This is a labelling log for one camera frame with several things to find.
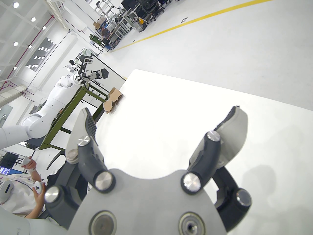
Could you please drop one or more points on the green potted plant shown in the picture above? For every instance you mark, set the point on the green potted plant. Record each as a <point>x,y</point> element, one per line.
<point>95,40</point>

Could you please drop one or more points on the dark display screen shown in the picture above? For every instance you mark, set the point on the dark display screen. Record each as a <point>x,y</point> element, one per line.
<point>8,162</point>

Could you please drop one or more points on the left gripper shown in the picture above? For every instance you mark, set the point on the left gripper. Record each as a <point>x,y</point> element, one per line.
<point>87,75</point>

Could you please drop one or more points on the small brown carton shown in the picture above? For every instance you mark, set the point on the small brown carton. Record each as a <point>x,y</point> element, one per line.
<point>113,100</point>

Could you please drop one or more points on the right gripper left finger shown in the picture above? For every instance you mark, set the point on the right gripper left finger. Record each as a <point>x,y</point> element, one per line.
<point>85,157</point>

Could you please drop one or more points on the robot body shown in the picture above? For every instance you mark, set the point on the robot body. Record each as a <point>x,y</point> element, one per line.
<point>12,223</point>

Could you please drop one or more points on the green metal frame table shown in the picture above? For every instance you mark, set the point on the green metal frame table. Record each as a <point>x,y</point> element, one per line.
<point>71,108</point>

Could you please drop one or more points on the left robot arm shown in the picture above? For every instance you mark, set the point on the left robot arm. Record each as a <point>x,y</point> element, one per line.
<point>49,103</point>

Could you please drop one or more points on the person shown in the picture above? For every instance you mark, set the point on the person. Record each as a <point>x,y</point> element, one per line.
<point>22,196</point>

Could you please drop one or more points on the black monitor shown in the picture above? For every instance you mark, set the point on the black monitor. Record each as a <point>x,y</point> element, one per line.
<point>128,2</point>

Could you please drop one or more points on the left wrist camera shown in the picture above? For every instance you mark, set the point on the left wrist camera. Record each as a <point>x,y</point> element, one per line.
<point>87,60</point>

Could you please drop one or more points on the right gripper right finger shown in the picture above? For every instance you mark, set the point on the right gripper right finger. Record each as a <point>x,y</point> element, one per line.
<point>209,152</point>

